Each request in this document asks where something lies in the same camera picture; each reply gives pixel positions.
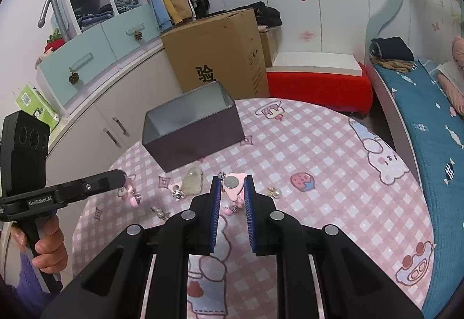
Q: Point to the silver cluster earring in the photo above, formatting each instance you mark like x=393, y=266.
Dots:
x=177, y=192

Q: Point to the white curved cabinet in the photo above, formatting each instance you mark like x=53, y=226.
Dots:
x=119, y=98

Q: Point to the silver dangling earring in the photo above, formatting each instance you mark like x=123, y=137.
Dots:
x=161, y=212

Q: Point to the large cardboard box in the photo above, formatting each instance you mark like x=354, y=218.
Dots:
x=217, y=51

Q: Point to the pine cone drawer pull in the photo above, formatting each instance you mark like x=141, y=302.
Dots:
x=138, y=35
x=74, y=78

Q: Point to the pale green jade pendant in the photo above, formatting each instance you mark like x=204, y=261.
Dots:
x=192, y=181

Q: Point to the folded dark and tan clothes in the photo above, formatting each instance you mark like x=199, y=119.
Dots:
x=393, y=52

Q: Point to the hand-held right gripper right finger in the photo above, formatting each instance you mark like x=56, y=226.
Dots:
x=249, y=217

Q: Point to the pink checkered cartoon tablecloth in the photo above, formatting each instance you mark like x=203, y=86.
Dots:
x=326, y=167

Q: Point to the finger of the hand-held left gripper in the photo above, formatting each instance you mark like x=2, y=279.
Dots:
x=98, y=183

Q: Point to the person's left hand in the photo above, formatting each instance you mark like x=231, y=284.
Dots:
x=47, y=250

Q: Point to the pearl earring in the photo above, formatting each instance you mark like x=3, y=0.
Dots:
x=276, y=192

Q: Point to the pink blanket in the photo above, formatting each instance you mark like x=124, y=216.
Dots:
x=455, y=87

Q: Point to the green box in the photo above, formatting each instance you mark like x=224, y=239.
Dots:
x=36, y=105

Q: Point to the person's left forearm purple sleeve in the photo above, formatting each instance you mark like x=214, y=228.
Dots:
x=20, y=290

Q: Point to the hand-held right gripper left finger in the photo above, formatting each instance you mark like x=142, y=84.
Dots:
x=216, y=217

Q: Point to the red cushioned bench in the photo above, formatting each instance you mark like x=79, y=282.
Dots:
x=319, y=89

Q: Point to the teal patterned bed sheet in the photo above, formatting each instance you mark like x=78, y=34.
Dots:
x=427, y=145

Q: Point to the small cardboard box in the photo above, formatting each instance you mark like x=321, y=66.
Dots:
x=267, y=49

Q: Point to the folded blue jeans stack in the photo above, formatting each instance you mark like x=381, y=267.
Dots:
x=92, y=16

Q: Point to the grey storage box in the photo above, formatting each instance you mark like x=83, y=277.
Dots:
x=192, y=130

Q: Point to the teal drawer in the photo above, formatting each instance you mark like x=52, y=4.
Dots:
x=76, y=62
x=127, y=31

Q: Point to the white board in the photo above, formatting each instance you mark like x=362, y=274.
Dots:
x=315, y=63

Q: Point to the black clothes pile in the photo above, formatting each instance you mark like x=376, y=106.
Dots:
x=266, y=14

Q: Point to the folded grey-blue clothes stack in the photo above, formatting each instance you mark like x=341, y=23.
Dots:
x=125, y=0

